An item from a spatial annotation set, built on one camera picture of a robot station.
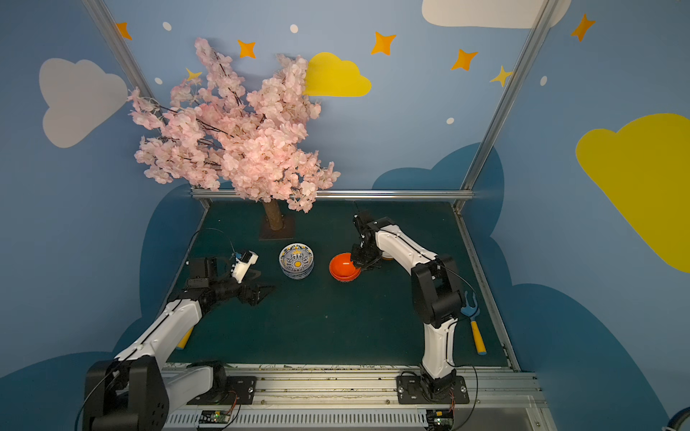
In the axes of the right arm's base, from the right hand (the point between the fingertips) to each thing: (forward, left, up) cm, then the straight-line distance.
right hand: (360, 263), depth 94 cm
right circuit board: (-43, -24, -9) cm, 50 cm away
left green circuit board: (-47, +38, -8) cm, 61 cm away
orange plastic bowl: (-1, +6, -3) cm, 7 cm away
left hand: (-10, +30, +5) cm, 32 cm away
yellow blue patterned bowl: (+3, +24, -2) cm, 24 cm away
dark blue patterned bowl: (-6, +22, -3) cm, 23 cm away
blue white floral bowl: (-5, +22, -1) cm, 22 cm away
